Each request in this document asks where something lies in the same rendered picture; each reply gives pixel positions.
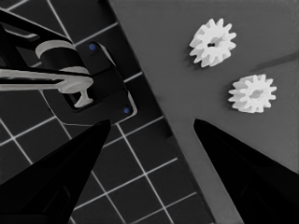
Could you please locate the small white toothed gear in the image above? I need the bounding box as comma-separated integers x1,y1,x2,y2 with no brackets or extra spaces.
189,18,237,68
228,73,278,114

